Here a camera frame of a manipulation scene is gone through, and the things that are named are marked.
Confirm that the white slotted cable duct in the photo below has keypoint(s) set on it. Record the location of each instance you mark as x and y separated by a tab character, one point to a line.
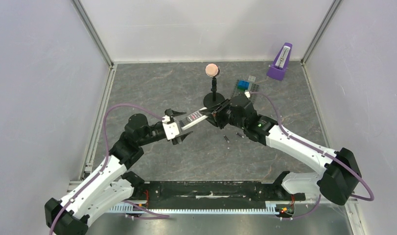
269	209

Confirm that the blue building block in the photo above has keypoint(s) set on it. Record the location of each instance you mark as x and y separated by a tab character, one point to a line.
243	85

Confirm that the white remote control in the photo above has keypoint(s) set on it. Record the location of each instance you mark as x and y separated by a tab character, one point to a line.
193	119

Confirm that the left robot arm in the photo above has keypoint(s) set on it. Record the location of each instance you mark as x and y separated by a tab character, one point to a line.
110	183

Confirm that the grey building block baseplate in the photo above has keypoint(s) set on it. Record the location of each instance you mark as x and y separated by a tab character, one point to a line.
252	88

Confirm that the microphone on black stand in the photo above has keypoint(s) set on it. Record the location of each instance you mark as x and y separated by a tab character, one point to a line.
213	98

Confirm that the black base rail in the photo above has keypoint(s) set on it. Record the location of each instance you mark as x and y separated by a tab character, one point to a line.
211	194

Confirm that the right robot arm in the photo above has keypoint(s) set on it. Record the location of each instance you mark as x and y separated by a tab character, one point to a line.
337	173

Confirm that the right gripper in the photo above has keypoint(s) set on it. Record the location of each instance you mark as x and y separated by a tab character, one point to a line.
220	115

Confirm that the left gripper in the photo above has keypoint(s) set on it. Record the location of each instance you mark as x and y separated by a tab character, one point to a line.
179	139

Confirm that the purple metronome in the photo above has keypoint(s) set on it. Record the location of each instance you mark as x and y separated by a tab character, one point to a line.
279	65

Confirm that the grey building block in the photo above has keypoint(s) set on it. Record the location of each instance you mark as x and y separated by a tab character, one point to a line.
252	78

